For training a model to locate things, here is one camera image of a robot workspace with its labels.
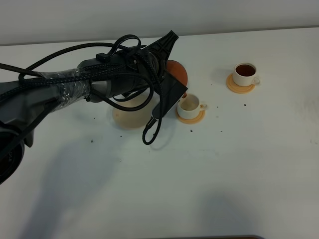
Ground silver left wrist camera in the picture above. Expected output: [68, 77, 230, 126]
[161, 71, 187, 116]

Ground far orange cup coaster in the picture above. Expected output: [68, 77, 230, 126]
[226, 74, 255, 94]

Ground near orange cup coaster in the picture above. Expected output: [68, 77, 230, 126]
[175, 109, 206, 124]

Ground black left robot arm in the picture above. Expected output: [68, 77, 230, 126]
[0, 31, 186, 182]

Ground near white teacup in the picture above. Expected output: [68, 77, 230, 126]
[177, 94, 208, 120]

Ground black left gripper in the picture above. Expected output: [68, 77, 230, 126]
[142, 30, 178, 75]

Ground white teacup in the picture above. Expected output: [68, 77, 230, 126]
[233, 63, 261, 87]
[177, 94, 208, 120]

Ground beige round teapot coaster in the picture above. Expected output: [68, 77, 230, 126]
[112, 94, 157, 130]

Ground far white teacup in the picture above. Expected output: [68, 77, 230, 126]
[233, 63, 261, 87]

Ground orange cup coaster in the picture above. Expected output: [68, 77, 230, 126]
[226, 74, 255, 94]
[175, 109, 206, 124]

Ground brown clay teapot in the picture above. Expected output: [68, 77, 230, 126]
[166, 60, 188, 86]

